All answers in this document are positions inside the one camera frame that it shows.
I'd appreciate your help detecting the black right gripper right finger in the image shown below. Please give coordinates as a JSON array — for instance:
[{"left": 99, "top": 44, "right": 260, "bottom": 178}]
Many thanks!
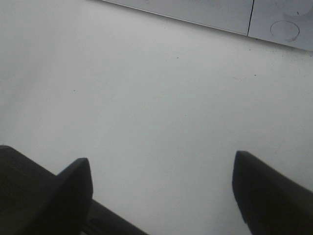
[{"left": 232, "top": 151, "right": 313, "bottom": 235}]

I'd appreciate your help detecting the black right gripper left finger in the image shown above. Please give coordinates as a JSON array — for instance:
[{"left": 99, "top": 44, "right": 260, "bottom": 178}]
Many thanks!
[{"left": 20, "top": 158, "right": 93, "bottom": 235}]

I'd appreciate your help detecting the round door release button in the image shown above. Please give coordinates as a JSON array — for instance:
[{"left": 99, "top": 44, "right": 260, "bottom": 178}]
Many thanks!
[{"left": 270, "top": 20, "right": 300, "bottom": 42}]

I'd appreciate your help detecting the white microwave door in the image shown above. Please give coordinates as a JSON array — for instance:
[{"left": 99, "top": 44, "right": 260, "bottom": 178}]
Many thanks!
[{"left": 109, "top": 0, "right": 253, "bottom": 35}]

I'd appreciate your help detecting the white timer knob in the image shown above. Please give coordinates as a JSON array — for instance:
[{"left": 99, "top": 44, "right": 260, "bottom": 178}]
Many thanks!
[{"left": 283, "top": 0, "right": 313, "bottom": 16}]

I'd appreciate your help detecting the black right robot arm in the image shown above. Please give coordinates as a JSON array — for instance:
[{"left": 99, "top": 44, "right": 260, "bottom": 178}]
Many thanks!
[{"left": 0, "top": 145, "right": 313, "bottom": 235}]

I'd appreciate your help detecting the white microwave oven body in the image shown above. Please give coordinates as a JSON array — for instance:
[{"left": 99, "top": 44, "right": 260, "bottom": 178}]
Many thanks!
[{"left": 248, "top": 0, "right": 313, "bottom": 51}]

